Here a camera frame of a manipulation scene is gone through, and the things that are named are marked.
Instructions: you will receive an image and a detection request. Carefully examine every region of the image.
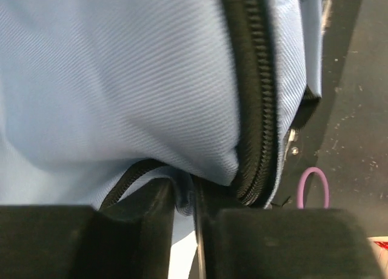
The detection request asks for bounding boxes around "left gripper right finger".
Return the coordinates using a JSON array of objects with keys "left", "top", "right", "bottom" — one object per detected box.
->
[{"left": 195, "top": 181, "right": 384, "bottom": 279}]

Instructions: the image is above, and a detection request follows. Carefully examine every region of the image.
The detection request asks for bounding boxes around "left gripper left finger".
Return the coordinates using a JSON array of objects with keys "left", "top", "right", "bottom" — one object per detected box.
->
[{"left": 1, "top": 178, "right": 175, "bottom": 278}]

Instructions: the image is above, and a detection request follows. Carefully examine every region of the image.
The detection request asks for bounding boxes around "blue student backpack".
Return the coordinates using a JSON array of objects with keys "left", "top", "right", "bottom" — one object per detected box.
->
[{"left": 1, "top": 0, "right": 323, "bottom": 248}]

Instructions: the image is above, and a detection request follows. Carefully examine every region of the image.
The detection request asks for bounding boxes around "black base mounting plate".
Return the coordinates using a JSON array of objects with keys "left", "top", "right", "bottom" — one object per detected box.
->
[{"left": 273, "top": 0, "right": 387, "bottom": 237}]

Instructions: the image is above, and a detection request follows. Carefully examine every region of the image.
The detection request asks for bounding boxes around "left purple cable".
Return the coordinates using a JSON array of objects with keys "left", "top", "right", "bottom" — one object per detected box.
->
[{"left": 296, "top": 167, "right": 330, "bottom": 209}]

